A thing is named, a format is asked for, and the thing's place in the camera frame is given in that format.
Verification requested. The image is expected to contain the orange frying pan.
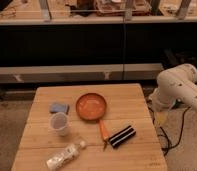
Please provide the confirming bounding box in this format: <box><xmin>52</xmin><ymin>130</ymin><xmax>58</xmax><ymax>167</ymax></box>
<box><xmin>76</xmin><ymin>93</ymin><xmax>109</xmax><ymax>141</ymax></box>

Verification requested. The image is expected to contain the blue sponge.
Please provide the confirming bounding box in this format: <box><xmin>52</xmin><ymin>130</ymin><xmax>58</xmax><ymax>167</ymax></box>
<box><xmin>49</xmin><ymin>103</ymin><xmax>69</xmax><ymax>114</ymax></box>

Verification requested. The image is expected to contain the black box on floor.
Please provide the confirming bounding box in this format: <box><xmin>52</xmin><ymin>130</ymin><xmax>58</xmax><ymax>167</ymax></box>
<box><xmin>161</xmin><ymin>49</ymin><xmax>197</xmax><ymax>69</ymax></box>

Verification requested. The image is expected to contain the black white striped block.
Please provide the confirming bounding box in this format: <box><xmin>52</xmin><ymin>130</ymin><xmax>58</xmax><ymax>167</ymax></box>
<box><xmin>109</xmin><ymin>125</ymin><xmax>136</xmax><ymax>149</ymax></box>

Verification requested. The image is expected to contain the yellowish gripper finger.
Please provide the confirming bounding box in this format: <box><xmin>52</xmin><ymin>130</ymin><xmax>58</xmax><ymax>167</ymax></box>
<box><xmin>155</xmin><ymin>111</ymin><xmax>168</xmax><ymax>126</ymax></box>

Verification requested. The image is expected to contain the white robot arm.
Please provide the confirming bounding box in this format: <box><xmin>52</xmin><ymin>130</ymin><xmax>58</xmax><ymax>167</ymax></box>
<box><xmin>150</xmin><ymin>64</ymin><xmax>197</xmax><ymax>127</ymax></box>

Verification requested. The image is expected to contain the translucent white ceramic cup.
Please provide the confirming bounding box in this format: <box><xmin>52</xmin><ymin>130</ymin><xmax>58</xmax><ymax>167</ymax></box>
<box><xmin>49</xmin><ymin>112</ymin><xmax>69</xmax><ymax>136</ymax></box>

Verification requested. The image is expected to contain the wooden table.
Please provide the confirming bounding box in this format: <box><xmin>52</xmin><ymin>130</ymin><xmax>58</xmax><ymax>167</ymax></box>
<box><xmin>12</xmin><ymin>84</ymin><xmax>167</xmax><ymax>171</ymax></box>

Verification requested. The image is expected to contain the clear plastic bottle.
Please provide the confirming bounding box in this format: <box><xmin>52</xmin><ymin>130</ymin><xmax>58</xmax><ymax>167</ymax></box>
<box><xmin>46</xmin><ymin>140</ymin><xmax>87</xmax><ymax>171</ymax></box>

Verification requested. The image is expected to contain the black power cable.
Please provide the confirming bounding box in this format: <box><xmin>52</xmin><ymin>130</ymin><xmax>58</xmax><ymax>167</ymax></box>
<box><xmin>145</xmin><ymin>95</ymin><xmax>192</xmax><ymax>157</ymax></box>

